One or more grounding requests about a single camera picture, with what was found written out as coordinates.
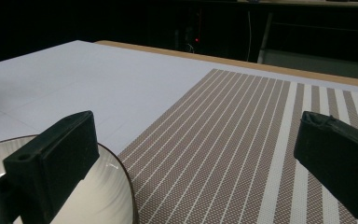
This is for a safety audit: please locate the white metal desk frame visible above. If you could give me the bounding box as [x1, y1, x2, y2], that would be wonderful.
[256, 12, 358, 83]

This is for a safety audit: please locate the white plate with striped rim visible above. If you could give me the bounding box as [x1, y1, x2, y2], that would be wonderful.
[0, 133, 140, 224]

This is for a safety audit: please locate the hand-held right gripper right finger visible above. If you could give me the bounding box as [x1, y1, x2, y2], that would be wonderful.
[293, 110, 358, 224]

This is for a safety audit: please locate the brown striped woven placemat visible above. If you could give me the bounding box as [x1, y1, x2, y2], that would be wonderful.
[117, 68, 358, 224]

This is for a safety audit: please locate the dark device with red light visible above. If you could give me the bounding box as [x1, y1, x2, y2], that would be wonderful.
[183, 26, 203, 45]

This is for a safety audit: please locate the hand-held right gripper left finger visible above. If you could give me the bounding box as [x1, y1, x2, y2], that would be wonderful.
[3, 110, 101, 224]

